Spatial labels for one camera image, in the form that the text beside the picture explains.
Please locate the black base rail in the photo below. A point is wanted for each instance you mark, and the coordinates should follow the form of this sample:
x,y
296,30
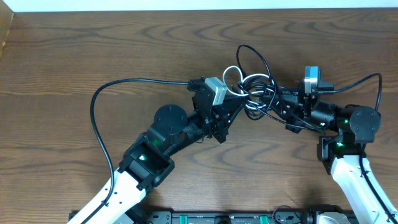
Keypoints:
x,y
282,214

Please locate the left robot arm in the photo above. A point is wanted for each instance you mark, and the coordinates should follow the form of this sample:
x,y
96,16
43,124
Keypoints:
x,y
148,162

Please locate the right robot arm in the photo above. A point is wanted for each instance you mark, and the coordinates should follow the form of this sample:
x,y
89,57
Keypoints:
x,y
343,155

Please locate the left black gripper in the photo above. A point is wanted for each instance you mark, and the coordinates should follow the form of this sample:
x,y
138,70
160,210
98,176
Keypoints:
x,y
220,128

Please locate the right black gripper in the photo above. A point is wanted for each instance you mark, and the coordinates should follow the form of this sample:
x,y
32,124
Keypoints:
x,y
294,107

